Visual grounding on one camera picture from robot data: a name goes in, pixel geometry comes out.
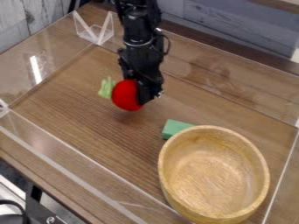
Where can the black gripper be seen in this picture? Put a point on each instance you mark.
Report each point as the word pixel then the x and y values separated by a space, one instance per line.
pixel 141 66

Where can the clear acrylic corner bracket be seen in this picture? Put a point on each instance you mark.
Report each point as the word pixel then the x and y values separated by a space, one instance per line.
pixel 95 34

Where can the green foam block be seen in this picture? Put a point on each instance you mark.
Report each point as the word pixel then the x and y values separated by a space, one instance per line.
pixel 174 127

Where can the wooden bowl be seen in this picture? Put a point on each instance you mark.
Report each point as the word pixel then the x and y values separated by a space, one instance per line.
pixel 214 175

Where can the red plush strawberry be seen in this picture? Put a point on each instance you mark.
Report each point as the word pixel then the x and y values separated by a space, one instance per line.
pixel 121 92

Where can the black table frame bracket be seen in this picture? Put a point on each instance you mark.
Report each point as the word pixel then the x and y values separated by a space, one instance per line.
pixel 39 214

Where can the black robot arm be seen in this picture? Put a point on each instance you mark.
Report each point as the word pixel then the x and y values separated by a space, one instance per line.
pixel 141 17

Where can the clear acrylic tray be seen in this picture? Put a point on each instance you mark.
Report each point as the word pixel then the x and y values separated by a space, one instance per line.
pixel 91 154

